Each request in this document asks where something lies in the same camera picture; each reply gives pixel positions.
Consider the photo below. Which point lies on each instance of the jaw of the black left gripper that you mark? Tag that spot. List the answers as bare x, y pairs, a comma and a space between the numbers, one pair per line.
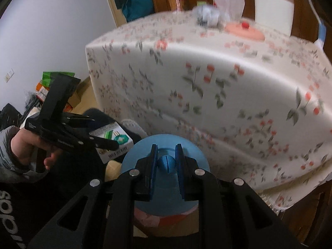
90, 141

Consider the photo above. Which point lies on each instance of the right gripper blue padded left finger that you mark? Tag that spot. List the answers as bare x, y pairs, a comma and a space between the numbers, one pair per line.
150, 164

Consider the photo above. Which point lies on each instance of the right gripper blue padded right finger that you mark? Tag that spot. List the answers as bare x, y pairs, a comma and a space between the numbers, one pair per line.
183, 174

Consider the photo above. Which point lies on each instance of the white green carton box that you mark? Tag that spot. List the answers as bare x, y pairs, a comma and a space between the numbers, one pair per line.
115, 132

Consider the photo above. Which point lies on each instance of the blue bin lid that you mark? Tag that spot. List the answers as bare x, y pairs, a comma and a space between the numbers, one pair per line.
167, 200

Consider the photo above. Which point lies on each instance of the clear plastic bag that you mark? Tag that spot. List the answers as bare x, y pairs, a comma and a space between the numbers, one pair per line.
230, 10

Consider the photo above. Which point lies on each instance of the person's left hand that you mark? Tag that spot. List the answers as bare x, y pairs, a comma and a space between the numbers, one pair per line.
24, 143

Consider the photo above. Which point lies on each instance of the green plastic bag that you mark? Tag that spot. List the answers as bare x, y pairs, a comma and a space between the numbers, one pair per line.
49, 76

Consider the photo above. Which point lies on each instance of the orange bin with pink bag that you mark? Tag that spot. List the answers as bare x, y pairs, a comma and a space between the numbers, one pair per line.
184, 224

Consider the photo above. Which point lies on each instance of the floral cherry tablecloth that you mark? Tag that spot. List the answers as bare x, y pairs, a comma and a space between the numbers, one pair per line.
259, 110

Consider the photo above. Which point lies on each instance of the teal bag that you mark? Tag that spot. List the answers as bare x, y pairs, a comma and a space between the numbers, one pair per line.
136, 9

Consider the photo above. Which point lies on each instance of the pink round lid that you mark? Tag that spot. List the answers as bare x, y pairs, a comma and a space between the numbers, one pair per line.
244, 30

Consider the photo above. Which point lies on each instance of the crumpled grey paper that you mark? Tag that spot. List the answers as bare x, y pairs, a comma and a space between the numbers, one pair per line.
206, 15

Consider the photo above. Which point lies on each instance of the white gooseneck holder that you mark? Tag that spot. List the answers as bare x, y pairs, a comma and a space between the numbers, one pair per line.
320, 41

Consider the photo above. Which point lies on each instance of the white container brown top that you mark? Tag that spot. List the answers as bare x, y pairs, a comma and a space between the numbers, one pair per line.
275, 14

